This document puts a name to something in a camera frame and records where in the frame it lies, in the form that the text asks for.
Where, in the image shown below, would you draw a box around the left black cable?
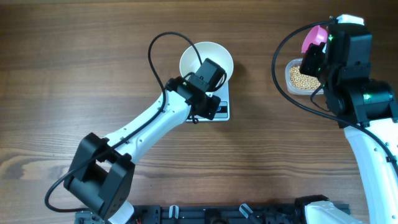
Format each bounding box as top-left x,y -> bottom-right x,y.
44,31 -> 205,213

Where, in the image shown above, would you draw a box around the pink plastic scoop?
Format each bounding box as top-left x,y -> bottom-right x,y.
301,25 -> 328,54

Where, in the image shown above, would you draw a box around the white bowl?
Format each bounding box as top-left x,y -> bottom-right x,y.
180,42 -> 234,96

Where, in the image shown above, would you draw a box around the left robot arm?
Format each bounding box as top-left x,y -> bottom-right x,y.
63,58 -> 232,223

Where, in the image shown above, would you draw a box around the white digital kitchen scale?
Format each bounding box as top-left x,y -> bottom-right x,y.
195,83 -> 230,122

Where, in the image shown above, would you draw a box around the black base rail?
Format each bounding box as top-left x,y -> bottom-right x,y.
74,203 -> 352,224

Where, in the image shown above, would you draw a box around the clear plastic container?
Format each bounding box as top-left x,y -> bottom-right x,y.
285,58 -> 320,95

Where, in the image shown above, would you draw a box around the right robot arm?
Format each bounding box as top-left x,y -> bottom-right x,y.
300,23 -> 397,223

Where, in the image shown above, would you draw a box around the yellow soybeans in container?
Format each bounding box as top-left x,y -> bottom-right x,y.
289,66 -> 320,90

